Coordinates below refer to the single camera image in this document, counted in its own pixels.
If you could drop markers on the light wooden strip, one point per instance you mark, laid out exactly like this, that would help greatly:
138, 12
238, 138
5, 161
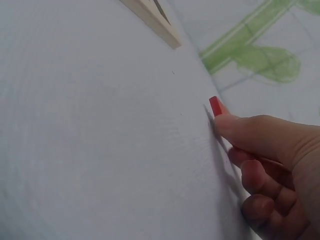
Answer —
155, 22

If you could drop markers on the person's right hand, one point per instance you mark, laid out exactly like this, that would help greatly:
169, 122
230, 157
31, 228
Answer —
287, 155

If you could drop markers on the person's right thumb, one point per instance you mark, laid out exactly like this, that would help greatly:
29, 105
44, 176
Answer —
240, 130

